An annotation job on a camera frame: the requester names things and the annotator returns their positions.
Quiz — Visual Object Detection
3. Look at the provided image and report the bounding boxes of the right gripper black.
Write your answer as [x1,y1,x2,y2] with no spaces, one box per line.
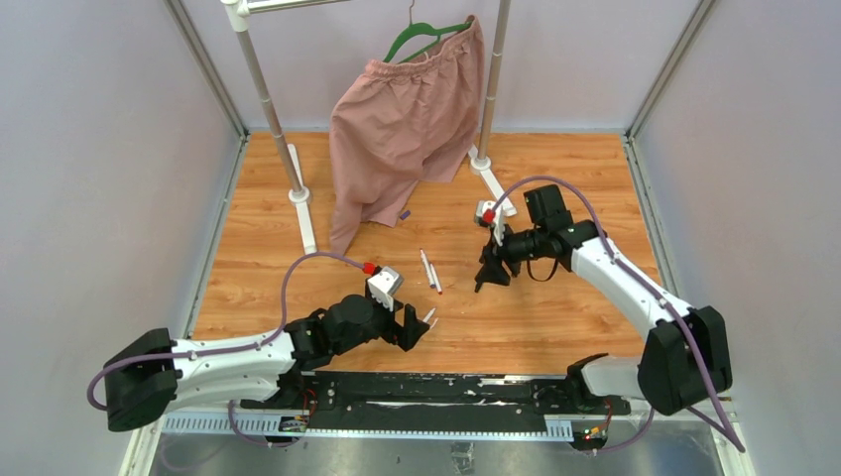
[476,222,547,288]

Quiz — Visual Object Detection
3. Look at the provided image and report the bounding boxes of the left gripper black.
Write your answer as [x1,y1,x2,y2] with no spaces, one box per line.
[332,290,429,356]

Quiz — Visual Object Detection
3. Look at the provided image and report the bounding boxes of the white marker grey tip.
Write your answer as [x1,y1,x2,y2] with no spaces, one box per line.
[422,307,438,328]

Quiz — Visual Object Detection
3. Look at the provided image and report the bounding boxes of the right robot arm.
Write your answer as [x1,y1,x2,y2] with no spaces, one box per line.
[474,184,733,416]

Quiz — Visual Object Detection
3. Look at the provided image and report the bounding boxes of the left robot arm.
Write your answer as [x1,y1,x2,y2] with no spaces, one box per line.
[102,295,437,432]

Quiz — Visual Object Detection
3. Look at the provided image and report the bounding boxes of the white marker red tip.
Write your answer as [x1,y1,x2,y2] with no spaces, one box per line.
[429,264,442,295]

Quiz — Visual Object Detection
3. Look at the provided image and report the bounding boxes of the white marker blue tip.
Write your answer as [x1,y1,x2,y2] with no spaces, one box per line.
[420,248,435,289]

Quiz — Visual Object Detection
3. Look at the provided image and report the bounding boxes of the pink shorts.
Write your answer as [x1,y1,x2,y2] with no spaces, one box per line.
[329,15,485,254]

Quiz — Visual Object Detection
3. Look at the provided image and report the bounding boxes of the green clothes hanger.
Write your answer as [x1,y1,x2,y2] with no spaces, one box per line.
[383,0,472,64]

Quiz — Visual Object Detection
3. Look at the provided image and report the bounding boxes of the clothes rack metal white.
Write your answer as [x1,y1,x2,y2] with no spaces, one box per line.
[220,0,519,256]

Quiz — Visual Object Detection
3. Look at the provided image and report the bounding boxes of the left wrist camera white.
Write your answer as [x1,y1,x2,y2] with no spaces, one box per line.
[366,267,404,311]

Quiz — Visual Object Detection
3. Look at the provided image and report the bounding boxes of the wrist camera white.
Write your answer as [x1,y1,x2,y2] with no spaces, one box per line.
[366,267,404,311]
[474,200,506,247]

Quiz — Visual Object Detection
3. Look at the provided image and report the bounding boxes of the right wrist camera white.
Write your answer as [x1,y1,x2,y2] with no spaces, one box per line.
[474,200,506,247]

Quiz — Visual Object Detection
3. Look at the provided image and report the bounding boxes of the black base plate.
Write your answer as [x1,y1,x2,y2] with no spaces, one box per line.
[240,371,631,433]

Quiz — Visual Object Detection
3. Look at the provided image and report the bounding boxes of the aluminium frame rail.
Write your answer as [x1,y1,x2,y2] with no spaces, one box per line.
[131,374,757,476]

